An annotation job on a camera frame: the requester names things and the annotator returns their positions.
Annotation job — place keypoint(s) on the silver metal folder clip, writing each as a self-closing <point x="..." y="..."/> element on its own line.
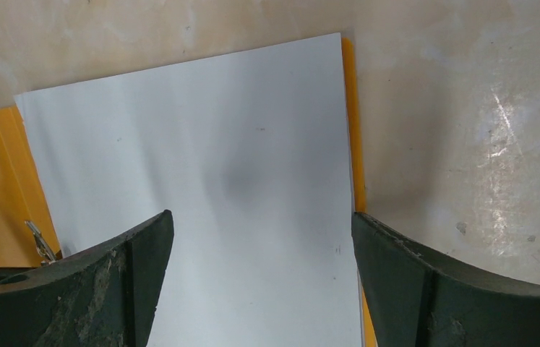
<point x="42" y="247"/>

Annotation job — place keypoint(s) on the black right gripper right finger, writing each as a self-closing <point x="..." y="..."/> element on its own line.
<point x="418" y="296"/>

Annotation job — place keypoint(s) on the white paper sheets stack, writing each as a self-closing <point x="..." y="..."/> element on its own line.
<point x="202" y="191"/>

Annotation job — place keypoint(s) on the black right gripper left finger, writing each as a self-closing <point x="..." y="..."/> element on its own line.
<point x="106" y="295"/>

